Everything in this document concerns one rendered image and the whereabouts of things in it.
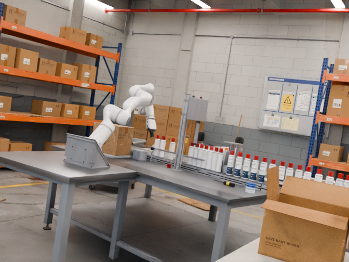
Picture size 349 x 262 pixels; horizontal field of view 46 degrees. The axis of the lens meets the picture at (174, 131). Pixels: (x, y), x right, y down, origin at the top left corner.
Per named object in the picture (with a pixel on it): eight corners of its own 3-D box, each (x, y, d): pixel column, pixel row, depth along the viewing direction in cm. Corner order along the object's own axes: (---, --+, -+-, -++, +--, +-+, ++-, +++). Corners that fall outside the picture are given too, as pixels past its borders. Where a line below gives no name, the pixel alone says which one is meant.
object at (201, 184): (317, 190, 379) (317, 187, 379) (229, 202, 265) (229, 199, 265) (153, 149, 515) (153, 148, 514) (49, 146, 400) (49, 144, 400)
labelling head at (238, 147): (239, 174, 354) (244, 144, 352) (231, 174, 344) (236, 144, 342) (226, 170, 363) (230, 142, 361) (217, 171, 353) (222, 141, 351)
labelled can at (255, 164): (257, 181, 328) (260, 156, 327) (253, 181, 324) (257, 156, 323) (251, 180, 331) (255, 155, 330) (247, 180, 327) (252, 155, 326)
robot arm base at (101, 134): (105, 157, 313) (118, 141, 323) (96, 140, 300) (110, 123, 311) (86, 152, 322) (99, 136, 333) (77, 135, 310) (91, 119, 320)
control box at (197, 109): (205, 121, 355) (209, 100, 354) (186, 119, 351) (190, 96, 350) (201, 121, 365) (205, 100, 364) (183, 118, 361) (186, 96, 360)
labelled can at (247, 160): (249, 179, 333) (253, 154, 332) (245, 179, 329) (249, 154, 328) (243, 178, 336) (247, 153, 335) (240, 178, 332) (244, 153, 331)
